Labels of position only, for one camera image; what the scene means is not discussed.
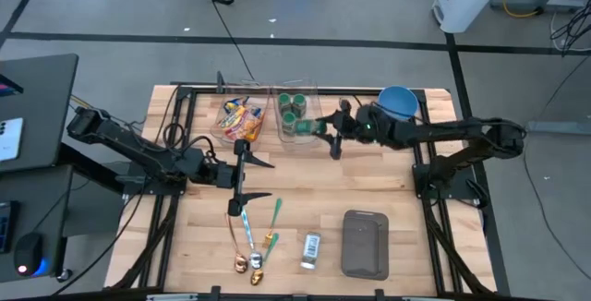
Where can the blue yellow snack packet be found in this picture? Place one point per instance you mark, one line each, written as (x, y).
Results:
(232, 105)

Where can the black upright mount post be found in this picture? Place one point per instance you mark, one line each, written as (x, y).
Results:
(220, 84)

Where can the dark grey desk surface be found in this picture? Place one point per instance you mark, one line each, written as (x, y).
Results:
(41, 199)

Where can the grey tray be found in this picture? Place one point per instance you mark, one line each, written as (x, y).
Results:
(365, 255)

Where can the black desk surface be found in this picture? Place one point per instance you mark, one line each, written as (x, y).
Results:
(46, 98)

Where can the black keyboard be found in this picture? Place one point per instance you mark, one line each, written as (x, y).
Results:
(7, 227)

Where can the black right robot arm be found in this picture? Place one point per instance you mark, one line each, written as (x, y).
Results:
(452, 130)

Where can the blue bowl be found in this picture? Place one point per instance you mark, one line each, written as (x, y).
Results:
(401, 100)

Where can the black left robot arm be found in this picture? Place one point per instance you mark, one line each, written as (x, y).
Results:
(134, 146)

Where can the black computer mouse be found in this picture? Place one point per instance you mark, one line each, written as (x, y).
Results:
(27, 252)

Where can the black clamp bracket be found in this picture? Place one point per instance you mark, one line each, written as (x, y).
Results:
(379, 295)
(214, 293)

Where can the red snack packet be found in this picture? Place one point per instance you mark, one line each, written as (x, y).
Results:
(244, 128)

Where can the caster wheel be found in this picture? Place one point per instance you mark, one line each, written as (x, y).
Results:
(64, 275)

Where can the black aluminium table frame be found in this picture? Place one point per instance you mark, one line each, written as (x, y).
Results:
(203, 91)

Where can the grey metal desk foot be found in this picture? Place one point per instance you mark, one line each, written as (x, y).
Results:
(563, 128)

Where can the dark tablet screen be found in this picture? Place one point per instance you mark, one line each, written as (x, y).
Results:
(8, 85)

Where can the white appliance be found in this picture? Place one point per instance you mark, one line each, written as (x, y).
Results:
(461, 5)

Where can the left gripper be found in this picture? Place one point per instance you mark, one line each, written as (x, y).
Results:
(226, 175)

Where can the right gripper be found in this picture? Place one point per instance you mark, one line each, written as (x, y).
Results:
(367, 125)

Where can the white smartphone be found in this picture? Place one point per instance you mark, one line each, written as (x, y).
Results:
(10, 139)

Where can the orange snack packet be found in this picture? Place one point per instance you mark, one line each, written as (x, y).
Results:
(255, 131)

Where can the clear plastic bin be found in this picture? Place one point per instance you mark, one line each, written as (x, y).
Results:
(220, 135)
(279, 140)

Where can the rose gold spoon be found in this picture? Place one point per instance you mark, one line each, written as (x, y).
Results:
(240, 264)

